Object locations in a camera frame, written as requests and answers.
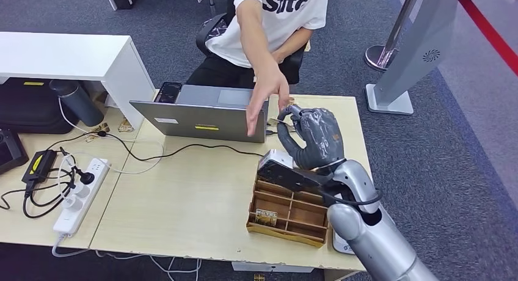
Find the silver kiosk stand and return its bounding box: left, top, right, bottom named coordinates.
left=365, top=0, right=480, bottom=117

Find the thin white cable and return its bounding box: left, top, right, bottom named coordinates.
left=57, top=97, right=166, bottom=193

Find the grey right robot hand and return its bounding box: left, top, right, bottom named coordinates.
left=276, top=104, right=346, bottom=170

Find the black power adapter yellow label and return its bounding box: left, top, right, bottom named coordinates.
left=22, top=150, right=58, bottom=185

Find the person's right hand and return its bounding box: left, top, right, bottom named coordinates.
left=246, top=67, right=291, bottom=144

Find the grey laptop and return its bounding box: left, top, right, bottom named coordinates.
left=129, top=84, right=270, bottom=144

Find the white power strip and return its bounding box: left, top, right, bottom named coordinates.
left=53, top=158, right=111, bottom=236

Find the black bag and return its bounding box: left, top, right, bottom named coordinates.
left=0, top=77, right=79, bottom=135

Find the black plug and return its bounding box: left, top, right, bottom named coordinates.
left=76, top=170, right=97, bottom=186

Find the wooden card organiser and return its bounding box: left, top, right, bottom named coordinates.
left=247, top=178, right=329, bottom=249

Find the black tablet device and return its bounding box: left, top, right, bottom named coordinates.
left=0, top=128, right=30, bottom=176

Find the black adapter cable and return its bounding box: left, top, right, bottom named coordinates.
left=0, top=166, right=78, bottom=220

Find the black office chair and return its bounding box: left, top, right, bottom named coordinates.
left=195, top=12, right=307, bottom=87

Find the dark grey thermos bottle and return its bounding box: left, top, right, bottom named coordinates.
left=49, top=79, right=105, bottom=128

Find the person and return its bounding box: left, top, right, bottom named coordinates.
left=186, top=0, right=330, bottom=144

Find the white card reader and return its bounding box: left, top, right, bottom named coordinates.
left=332, top=230, right=357, bottom=256

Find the white side desk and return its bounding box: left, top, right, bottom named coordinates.
left=0, top=31, right=156, bottom=130

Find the white power strip cable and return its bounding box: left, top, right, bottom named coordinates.
left=51, top=233, right=202, bottom=281

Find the black laptop power cable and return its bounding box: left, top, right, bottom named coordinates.
left=46, top=131, right=266, bottom=163

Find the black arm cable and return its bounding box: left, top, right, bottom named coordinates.
left=315, top=188, right=383, bottom=209

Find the black smartphone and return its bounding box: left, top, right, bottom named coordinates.
left=154, top=81, right=183, bottom=104

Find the chrome stanchion post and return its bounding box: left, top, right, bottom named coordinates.
left=364, top=0, right=424, bottom=73

